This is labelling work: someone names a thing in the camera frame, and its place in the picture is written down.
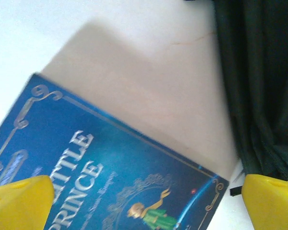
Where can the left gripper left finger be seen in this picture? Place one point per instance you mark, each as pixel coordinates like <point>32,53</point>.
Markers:
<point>19,203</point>

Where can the black backpack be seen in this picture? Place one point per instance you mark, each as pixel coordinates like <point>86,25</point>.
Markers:
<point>261,83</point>

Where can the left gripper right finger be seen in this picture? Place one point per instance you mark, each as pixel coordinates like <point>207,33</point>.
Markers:
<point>271,203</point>

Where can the blue Little Prince book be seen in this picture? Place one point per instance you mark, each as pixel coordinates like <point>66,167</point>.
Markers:
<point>98,172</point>

